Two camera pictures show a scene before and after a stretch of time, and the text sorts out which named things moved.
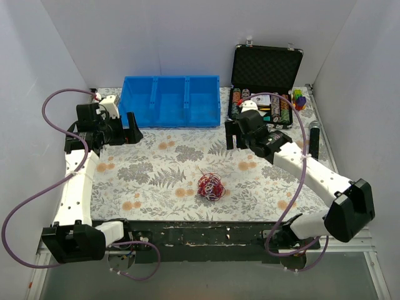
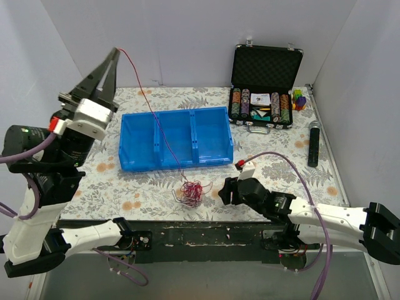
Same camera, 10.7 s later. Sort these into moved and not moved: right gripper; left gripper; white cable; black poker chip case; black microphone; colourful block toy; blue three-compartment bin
Moved: white cable; blue three-compartment bin; left gripper; right gripper
Not moved: black poker chip case; colourful block toy; black microphone
